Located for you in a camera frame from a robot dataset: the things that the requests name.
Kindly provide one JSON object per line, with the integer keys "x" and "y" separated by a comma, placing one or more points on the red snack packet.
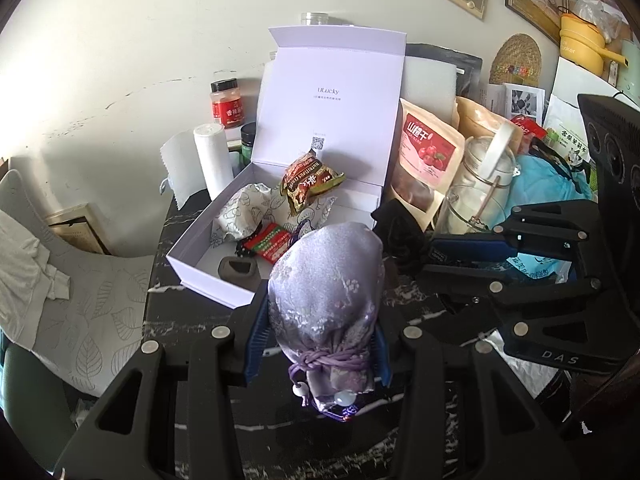
{"x": 267, "y": 242}

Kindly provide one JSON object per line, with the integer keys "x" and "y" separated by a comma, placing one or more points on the white foam board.
{"x": 430, "y": 80}

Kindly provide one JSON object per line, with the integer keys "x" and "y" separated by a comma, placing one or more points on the red snack bag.
{"x": 522, "y": 127}

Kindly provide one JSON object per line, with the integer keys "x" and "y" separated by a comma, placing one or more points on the white kiwi print snack packet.
{"x": 240, "y": 215}

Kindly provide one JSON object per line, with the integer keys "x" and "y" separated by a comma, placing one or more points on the brown snack packet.
{"x": 305, "y": 182}

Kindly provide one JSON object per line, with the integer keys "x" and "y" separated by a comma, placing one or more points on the mint green appliance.
{"x": 631, "y": 65}

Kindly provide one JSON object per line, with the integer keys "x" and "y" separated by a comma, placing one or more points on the paper towel roll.
{"x": 212, "y": 160}

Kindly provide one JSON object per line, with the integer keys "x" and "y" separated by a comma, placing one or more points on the small white box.
{"x": 233, "y": 134}

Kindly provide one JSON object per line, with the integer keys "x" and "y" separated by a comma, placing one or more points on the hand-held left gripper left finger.
{"x": 255, "y": 340}

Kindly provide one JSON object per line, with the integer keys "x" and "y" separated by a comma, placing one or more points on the white bag with green print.
{"x": 565, "y": 130}

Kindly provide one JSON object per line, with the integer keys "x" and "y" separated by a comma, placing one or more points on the black bag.
{"x": 465, "y": 67}

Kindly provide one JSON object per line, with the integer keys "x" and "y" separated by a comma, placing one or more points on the clear glass jar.
{"x": 465, "y": 210}

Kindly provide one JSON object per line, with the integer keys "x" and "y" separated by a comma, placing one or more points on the white box with photo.
{"x": 525, "y": 102}

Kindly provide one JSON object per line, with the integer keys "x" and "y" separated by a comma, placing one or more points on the red label jar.
{"x": 226, "y": 107}

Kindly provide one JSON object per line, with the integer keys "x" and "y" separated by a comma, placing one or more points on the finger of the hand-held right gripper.
{"x": 450, "y": 277}
{"x": 465, "y": 250}

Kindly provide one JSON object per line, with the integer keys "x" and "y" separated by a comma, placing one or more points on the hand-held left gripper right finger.
{"x": 382, "y": 360}

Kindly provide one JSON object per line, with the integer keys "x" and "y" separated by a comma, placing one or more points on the blue plastic bag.
{"x": 540, "y": 180}

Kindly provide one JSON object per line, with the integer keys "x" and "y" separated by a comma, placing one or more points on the black polka dot scrunchie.
{"x": 244, "y": 249}

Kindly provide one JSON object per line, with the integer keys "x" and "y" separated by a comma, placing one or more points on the white garment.
{"x": 25, "y": 270}

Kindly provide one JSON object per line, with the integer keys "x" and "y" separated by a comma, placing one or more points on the leaning picture frame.
{"x": 80, "y": 230}

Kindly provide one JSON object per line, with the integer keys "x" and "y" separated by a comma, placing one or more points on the kraft paper bag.
{"x": 475, "y": 120}

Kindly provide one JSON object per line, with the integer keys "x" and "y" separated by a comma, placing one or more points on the green jar with black lid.
{"x": 248, "y": 145}

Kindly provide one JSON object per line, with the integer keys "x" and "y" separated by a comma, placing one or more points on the white gift box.
{"x": 325, "y": 90}

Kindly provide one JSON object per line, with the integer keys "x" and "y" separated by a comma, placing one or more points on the red fruit print pouch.
{"x": 425, "y": 150}

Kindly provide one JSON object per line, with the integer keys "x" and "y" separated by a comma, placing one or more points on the clear plastic container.
{"x": 315, "y": 18}

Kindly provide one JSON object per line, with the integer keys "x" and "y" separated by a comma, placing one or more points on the yellow pot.
{"x": 580, "y": 42}

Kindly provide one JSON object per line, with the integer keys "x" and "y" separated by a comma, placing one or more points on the dark green chair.
{"x": 20, "y": 390}

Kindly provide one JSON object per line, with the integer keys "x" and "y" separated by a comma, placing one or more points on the grey small square item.
{"x": 240, "y": 272}

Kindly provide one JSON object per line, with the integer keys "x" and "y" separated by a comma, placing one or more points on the white cardboard sheet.
{"x": 570, "y": 75}

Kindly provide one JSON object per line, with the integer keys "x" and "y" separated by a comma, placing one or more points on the crumpled clear plastic bag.
{"x": 595, "y": 7}

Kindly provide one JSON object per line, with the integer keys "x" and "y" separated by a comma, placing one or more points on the grey chair with clothes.
{"x": 100, "y": 320}

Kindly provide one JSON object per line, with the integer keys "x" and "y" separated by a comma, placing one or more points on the black cloth pouch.
{"x": 400, "y": 235}

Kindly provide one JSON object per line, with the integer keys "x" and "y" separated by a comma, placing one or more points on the white leaf print snack packet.
{"x": 320, "y": 210}

